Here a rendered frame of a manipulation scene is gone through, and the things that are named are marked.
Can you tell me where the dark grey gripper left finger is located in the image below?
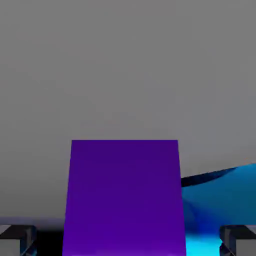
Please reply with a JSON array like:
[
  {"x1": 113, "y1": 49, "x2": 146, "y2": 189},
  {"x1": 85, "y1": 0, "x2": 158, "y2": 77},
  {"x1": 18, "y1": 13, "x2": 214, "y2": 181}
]
[{"x1": 0, "y1": 224, "x2": 38, "y2": 256}]

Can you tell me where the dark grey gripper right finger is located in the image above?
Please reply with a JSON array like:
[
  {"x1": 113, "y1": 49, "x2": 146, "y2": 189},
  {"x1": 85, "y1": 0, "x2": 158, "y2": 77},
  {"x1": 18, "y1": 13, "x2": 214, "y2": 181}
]
[{"x1": 219, "y1": 224, "x2": 256, "y2": 256}]

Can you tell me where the small blue cube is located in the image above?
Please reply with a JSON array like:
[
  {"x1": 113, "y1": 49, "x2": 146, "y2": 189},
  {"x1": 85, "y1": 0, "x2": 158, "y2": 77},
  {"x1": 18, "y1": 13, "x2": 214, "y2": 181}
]
[{"x1": 180, "y1": 162, "x2": 256, "y2": 256}]

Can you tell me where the small purple cube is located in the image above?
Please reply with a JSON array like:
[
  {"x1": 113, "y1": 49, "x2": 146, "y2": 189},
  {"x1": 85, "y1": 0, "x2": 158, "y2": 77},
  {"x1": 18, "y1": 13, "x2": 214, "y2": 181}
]
[{"x1": 61, "y1": 139, "x2": 187, "y2": 256}]

